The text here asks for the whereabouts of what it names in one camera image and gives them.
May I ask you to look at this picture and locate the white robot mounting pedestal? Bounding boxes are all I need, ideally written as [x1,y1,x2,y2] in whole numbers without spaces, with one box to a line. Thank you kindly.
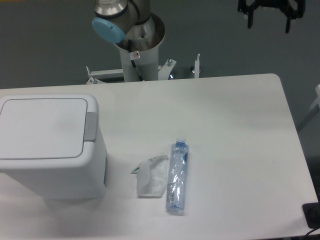
[115,13,165,68]

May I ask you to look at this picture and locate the white metal base frame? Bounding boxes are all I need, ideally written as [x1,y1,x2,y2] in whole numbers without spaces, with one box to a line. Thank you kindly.
[85,53,202,85]

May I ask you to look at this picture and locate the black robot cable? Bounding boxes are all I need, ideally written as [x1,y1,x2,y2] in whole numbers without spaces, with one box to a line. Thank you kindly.
[127,39,146,82]

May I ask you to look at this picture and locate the clear plastic water bottle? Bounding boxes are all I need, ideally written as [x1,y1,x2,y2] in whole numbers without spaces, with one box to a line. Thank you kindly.
[165,138,189,212]

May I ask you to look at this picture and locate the black device at table edge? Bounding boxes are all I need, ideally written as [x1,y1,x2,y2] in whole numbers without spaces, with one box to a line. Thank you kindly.
[302,202,320,229]

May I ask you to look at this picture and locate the white plastic wrapper packet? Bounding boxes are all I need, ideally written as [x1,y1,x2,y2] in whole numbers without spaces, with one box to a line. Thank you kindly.
[131,155,168,199]

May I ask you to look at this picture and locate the white trash can lid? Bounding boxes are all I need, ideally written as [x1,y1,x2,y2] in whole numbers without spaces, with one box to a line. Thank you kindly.
[0,98,87,160]

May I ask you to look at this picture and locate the grey lid push button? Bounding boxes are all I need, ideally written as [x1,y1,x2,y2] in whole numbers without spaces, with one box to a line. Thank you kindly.
[83,112,98,142]

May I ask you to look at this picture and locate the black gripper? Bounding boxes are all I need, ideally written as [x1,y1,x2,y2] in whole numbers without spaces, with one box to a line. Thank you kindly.
[237,0,306,34]

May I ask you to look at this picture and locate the white object at right edge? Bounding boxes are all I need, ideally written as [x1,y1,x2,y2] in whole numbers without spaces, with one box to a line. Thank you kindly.
[296,84,320,132]

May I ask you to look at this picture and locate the white plastic trash can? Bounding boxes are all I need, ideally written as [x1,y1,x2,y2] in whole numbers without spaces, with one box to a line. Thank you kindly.
[0,93,108,200]

